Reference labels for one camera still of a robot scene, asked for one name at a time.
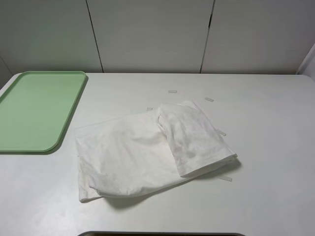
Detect green plastic tray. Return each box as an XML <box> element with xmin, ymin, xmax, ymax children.
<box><xmin>0</xmin><ymin>71</ymin><xmax>88</xmax><ymax>153</ymax></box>

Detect clear tape strip lower right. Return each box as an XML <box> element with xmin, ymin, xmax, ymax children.
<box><xmin>219</xmin><ymin>176</ymin><xmax>232</xmax><ymax>182</ymax></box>

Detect white short sleeve shirt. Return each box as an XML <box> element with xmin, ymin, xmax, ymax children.
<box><xmin>75</xmin><ymin>101</ymin><xmax>237</xmax><ymax>203</ymax></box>

